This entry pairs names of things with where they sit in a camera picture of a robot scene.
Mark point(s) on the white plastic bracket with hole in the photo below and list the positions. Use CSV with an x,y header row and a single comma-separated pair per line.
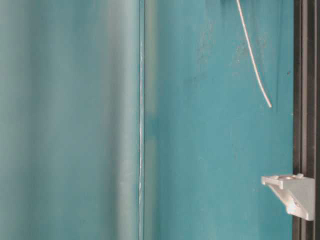
x,y
296,192

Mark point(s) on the black aluminium extrusion rail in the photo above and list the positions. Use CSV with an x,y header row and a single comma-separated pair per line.
x,y
306,107

